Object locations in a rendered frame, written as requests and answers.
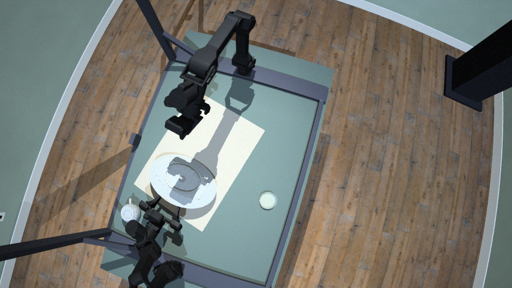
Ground clear glass jar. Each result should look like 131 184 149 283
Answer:
259 192 277 209

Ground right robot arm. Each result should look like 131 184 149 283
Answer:
125 210 185 288

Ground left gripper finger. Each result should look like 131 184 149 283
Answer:
187 116 203 135
179 126 192 140

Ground white round platter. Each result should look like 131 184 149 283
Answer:
149 154 217 209

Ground white espresso cup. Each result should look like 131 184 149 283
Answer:
121 198 141 222

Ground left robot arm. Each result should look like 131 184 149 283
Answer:
164 10 256 112

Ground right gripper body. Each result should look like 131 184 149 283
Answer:
139 200 183 235

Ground cream rectangular mat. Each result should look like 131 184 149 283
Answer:
134 95 265 232

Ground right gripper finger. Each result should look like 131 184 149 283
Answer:
172 206 180 222
146 195 162 208

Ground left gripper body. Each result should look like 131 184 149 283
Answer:
165 99 211 136

